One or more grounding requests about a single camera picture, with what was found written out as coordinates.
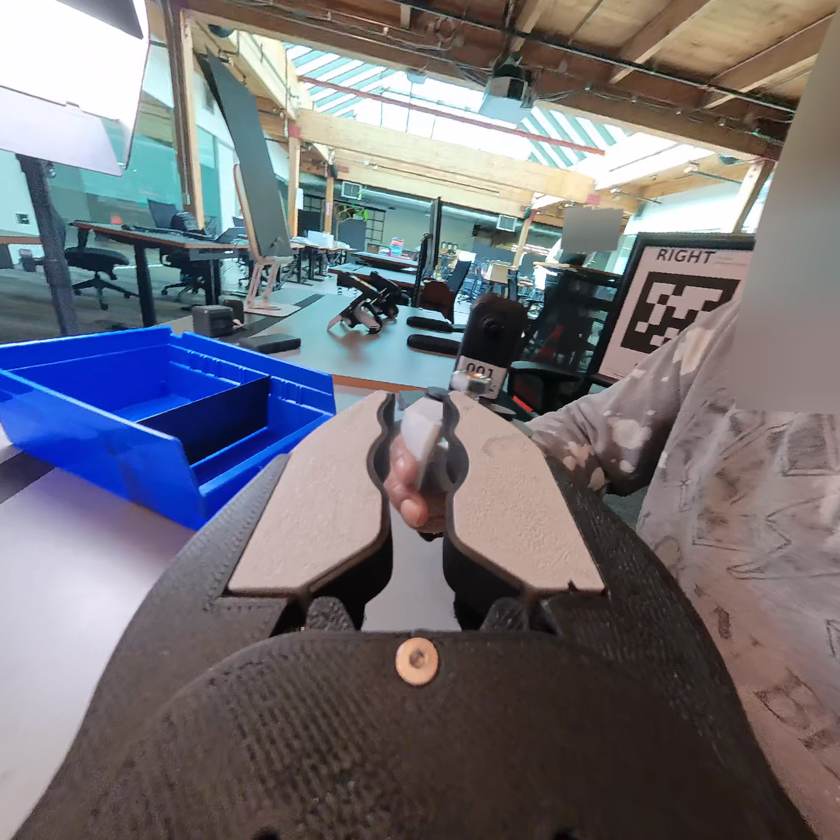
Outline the blue plastic bin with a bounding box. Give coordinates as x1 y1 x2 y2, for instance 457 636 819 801
0 326 337 531

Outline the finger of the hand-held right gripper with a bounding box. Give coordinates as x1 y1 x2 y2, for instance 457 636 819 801
400 400 454 494

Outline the white light panel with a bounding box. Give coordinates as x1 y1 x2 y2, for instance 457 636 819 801
0 0 151 178

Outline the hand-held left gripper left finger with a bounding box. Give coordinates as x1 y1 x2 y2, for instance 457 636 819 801
228 390 396 608

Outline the black panel on wooden stand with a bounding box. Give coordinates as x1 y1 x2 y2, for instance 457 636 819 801
197 49 299 317

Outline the black mesh office chair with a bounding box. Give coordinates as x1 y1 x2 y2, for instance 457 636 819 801
508 266 621 414

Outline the person's right hand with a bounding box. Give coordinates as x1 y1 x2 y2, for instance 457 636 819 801
382 436 447 536

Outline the black standing panel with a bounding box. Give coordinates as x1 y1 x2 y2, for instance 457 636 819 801
420 197 442 290

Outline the black strapped hand-held device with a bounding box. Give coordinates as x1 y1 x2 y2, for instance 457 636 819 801
327 272 385 336
367 270 401 320

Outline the dark red chair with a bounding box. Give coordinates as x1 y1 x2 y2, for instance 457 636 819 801
420 279 460 322

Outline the black framed marker board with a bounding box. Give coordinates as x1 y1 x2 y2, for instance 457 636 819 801
594 231 757 385

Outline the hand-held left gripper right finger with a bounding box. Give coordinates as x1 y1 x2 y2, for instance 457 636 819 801
444 390 606 621

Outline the black divider in blue bin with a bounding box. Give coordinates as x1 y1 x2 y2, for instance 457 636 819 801
134 375 271 466

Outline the dark far office desk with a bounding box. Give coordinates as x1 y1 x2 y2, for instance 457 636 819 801
328 249 421 290

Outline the row of office chairs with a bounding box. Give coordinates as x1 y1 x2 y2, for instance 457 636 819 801
453 256 546 309

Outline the wooden-top office desk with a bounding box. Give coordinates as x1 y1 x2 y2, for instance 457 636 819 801
71 220 250 329

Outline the person's right forearm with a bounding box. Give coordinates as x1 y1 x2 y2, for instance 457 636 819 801
528 295 742 500

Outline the dark light stand pole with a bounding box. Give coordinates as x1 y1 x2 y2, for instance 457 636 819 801
16 154 80 336

